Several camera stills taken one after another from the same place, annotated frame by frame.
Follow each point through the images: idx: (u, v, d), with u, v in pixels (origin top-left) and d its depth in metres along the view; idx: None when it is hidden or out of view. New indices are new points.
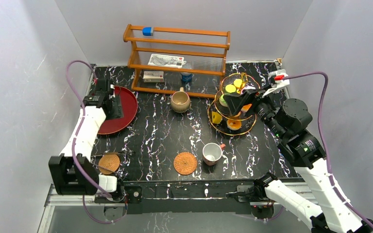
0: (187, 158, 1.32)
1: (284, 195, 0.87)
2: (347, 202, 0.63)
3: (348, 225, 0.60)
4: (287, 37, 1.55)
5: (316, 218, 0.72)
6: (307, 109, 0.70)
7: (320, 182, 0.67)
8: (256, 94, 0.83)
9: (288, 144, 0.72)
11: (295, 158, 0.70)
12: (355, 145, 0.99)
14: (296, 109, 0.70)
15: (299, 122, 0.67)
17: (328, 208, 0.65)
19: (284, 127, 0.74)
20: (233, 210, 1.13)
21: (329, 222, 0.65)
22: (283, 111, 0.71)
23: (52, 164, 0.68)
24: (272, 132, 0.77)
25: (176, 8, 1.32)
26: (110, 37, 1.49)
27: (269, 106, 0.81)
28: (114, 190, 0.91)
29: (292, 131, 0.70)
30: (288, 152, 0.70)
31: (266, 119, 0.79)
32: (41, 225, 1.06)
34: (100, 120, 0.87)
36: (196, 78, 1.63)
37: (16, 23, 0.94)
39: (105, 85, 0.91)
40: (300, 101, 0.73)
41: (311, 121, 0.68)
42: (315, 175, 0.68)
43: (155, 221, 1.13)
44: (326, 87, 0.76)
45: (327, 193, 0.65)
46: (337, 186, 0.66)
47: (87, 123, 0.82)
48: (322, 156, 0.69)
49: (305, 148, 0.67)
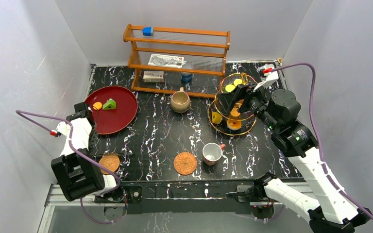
0: (187, 158, 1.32)
1: (284, 192, 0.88)
2: (341, 190, 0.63)
3: (343, 213, 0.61)
4: (287, 37, 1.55)
5: (314, 210, 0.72)
6: (296, 98, 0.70)
7: (313, 171, 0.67)
8: (247, 89, 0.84)
9: (280, 135, 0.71)
11: (288, 147, 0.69)
12: (354, 145, 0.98)
14: (285, 98, 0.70)
15: (287, 110, 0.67)
17: (323, 197, 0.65)
19: (276, 118, 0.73)
20: (233, 210, 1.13)
21: (325, 212, 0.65)
22: (272, 101, 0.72)
23: (56, 164, 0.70)
24: (265, 124, 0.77)
25: (175, 7, 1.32)
26: (111, 37, 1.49)
27: (261, 100, 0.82)
28: (116, 185, 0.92)
29: (282, 121, 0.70)
30: (281, 143, 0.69)
31: (259, 113, 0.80)
32: (41, 225, 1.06)
34: (89, 127, 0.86)
36: (196, 78, 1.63)
37: (15, 23, 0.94)
39: (83, 107, 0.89)
40: (289, 91, 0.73)
41: (300, 108, 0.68)
42: (308, 163, 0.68)
43: (155, 221, 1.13)
44: (314, 78, 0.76)
45: (320, 182, 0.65)
46: (330, 174, 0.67)
47: (77, 130, 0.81)
48: (314, 144, 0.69)
49: (297, 137, 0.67)
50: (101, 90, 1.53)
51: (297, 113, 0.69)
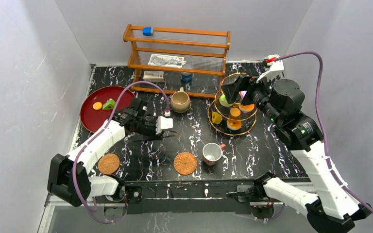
0: (187, 158, 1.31)
1: (282, 189, 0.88)
2: (344, 186, 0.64)
3: (344, 208, 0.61)
4: (287, 37, 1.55)
5: (311, 204, 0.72)
6: (299, 88, 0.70)
7: (316, 165, 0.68)
8: (250, 79, 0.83)
9: (283, 127, 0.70)
11: (292, 141, 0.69)
12: (355, 145, 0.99)
14: (288, 89, 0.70)
15: (291, 99, 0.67)
17: (325, 191, 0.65)
19: (278, 110, 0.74)
20: (234, 210, 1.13)
21: (325, 206, 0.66)
22: (274, 91, 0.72)
23: (58, 159, 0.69)
24: (267, 116, 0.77)
25: (175, 8, 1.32)
26: (111, 37, 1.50)
27: (263, 91, 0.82)
28: (111, 193, 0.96)
29: (286, 111, 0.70)
30: (285, 135, 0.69)
31: (261, 105, 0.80)
32: (41, 225, 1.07)
34: (116, 140, 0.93)
36: (196, 78, 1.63)
37: (16, 24, 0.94)
39: (136, 105, 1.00)
40: (291, 80, 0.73)
41: (303, 99, 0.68)
42: (312, 158, 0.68)
43: (155, 221, 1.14)
44: (321, 69, 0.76)
45: (323, 177, 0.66)
46: (334, 169, 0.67)
47: (103, 135, 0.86)
48: (319, 138, 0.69)
49: (302, 130, 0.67)
50: (101, 90, 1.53)
51: (300, 104, 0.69)
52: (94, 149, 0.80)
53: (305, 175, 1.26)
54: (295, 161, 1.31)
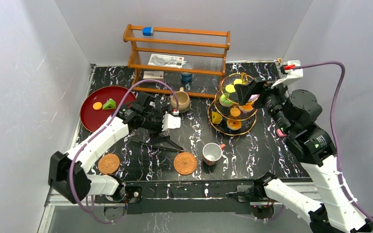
0: (187, 158, 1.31)
1: (284, 193, 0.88)
2: (353, 201, 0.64)
3: (351, 224, 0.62)
4: (287, 37, 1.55)
5: (314, 212, 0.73)
6: (316, 101, 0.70)
7: (328, 180, 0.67)
8: (265, 84, 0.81)
9: (296, 140, 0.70)
11: (304, 154, 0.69)
12: (357, 145, 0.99)
14: (304, 100, 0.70)
15: (308, 113, 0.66)
17: (334, 206, 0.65)
19: (291, 121, 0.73)
20: (233, 210, 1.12)
21: (330, 218, 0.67)
22: (290, 103, 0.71)
23: (56, 158, 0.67)
24: (277, 124, 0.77)
25: (176, 8, 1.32)
26: (111, 37, 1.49)
27: (278, 98, 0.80)
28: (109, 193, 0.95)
29: (300, 124, 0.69)
30: (297, 148, 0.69)
31: (273, 111, 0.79)
32: (41, 225, 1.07)
34: (118, 137, 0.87)
36: (196, 78, 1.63)
37: (16, 24, 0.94)
39: (143, 99, 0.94)
40: (308, 92, 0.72)
41: (319, 112, 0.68)
42: (325, 173, 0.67)
43: (155, 221, 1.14)
44: (341, 79, 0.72)
45: (334, 192, 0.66)
46: (345, 185, 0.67)
47: (104, 133, 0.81)
48: (332, 152, 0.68)
49: (316, 144, 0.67)
50: (101, 90, 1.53)
51: (316, 117, 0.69)
52: (93, 148, 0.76)
53: (306, 175, 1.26)
54: (295, 161, 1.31)
